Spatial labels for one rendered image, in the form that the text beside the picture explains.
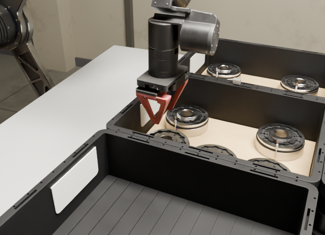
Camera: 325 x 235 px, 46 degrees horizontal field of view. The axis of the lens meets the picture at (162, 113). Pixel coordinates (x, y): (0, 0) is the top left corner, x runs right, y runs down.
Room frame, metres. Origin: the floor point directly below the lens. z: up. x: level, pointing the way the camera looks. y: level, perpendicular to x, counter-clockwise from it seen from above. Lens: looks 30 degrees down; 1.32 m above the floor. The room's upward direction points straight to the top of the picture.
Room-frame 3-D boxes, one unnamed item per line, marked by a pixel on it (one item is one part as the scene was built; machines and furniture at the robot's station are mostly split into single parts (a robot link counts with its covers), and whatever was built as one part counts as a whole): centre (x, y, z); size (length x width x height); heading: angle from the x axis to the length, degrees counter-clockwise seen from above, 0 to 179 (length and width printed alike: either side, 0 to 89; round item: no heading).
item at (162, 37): (0.68, -0.01, 1.10); 0.07 x 0.06 x 0.07; 68
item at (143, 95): (0.66, 0.01, 0.97); 0.07 x 0.07 x 0.09; 64
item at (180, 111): (0.79, -0.06, 0.86); 0.05 x 0.05 x 0.01
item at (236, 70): (1.06, -0.19, 0.86); 0.10 x 0.10 x 0.01
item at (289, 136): (0.70, -0.26, 0.86); 0.05 x 0.05 x 0.01
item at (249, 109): (0.67, -0.13, 0.87); 0.40 x 0.30 x 0.11; 65
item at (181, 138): (0.67, -0.01, 0.86); 0.10 x 0.10 x 0.01
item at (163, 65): (0.68, 0.00, 1.04); 0.10 x 0.07 x 0.07; 154
